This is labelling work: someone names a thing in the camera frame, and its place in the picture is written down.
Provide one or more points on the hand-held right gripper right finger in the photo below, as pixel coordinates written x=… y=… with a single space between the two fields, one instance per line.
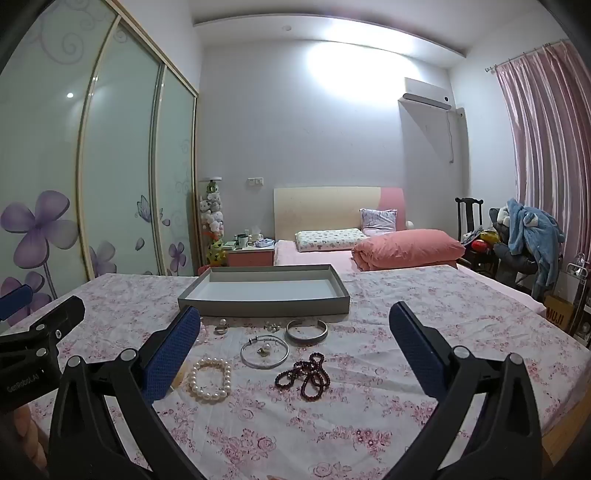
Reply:
x=415 y=353

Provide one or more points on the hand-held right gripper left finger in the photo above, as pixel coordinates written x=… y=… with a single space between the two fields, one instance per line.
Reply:
x=168 y=360

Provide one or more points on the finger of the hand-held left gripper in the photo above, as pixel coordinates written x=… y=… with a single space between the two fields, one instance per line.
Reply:
x=14 y=301
x=55 y=318

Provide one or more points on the thin silver bangle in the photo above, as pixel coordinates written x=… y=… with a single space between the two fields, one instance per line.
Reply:
x=264 y=367

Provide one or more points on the wide silver cuff bangle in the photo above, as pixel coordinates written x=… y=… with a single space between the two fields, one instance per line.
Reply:
x=307 y=340

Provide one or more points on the grey cardboard tray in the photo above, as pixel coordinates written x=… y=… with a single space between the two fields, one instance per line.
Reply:
x=277 y=305

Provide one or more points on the person's left hand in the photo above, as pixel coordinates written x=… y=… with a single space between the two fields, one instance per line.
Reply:
x=27 y=434

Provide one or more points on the pink floral cloth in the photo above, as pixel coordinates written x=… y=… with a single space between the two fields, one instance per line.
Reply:
x=369 y=415

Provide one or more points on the red waste bin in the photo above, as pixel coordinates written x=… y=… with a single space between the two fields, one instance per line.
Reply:
x=203 y=270

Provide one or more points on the pink folded quilt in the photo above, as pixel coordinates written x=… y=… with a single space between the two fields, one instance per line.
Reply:
x=406 y=251

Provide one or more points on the silver flower earrings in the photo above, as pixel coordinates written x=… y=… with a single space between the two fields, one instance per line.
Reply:
x=272 y=326

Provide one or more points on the pink and white nightstand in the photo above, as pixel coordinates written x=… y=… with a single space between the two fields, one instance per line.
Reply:
x=249 y=257

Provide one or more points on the small lilac pillow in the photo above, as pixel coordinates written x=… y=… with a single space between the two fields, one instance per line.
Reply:
x=378 y=221

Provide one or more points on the pink bed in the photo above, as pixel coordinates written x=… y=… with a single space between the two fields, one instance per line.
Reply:
x=314 y=258

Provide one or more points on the white mug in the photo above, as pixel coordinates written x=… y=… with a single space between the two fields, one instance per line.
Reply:
x=241 y=241

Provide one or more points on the white floral pillow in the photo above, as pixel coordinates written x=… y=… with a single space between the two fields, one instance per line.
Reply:
x=328 y=240

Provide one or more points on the dark wooden chair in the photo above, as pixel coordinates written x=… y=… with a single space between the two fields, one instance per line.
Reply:
x=468 y=217

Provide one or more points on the column of plush toys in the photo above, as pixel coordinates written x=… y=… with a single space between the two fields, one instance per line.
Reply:
x=213 y=217

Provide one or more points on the grey stuffed toy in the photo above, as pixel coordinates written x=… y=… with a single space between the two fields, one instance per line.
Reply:
x=498 y=221

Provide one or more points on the sliding door wardrobe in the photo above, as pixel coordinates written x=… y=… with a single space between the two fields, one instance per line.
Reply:
x=115 y=161

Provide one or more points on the cream and pink headboard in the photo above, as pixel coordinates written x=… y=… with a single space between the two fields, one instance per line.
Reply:
x=323 y=207

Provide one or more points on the pink curtain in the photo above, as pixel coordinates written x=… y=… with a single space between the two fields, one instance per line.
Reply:
x=549 y=147

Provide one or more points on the white air conditioner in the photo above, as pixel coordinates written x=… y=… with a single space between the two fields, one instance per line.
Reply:
x=425 y=94

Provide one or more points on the metal curtain rod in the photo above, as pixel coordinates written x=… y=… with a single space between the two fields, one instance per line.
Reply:
x=526 y=54

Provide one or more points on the white wall socket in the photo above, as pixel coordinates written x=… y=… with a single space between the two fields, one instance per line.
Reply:
x=255 y=181

